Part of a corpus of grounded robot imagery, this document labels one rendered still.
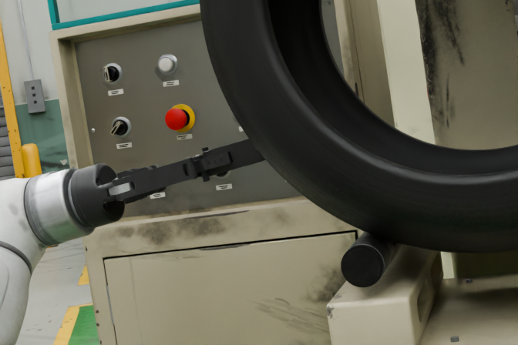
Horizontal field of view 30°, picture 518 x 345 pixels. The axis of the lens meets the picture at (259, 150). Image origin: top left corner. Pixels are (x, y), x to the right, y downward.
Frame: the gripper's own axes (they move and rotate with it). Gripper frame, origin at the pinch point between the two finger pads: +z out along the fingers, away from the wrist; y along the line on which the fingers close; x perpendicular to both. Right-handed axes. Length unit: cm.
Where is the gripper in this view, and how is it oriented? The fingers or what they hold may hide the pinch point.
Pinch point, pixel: (233, 155)
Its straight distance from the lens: 114.5
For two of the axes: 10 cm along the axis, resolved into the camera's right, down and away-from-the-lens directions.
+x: 2.8, 9.6, 0.1
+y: 2.6, -0.9, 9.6
